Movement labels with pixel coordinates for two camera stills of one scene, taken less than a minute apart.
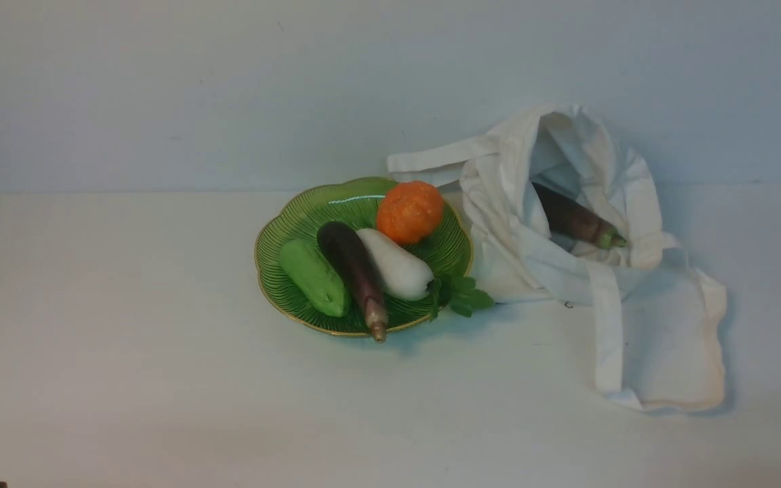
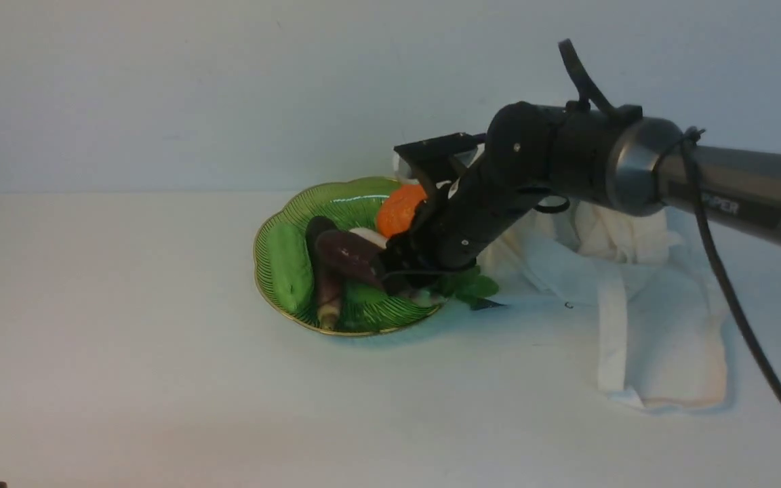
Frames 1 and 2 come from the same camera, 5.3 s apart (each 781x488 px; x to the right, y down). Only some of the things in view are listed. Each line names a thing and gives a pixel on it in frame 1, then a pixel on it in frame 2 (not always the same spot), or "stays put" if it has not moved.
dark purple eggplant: x=567 y=219 -> x=351 y=257
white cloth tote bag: x=662 y=320 stays put
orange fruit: x=409 y=211 stays put
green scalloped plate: x=354 y=202 stays put
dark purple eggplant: x=347 y=246 -> x=329 y=289
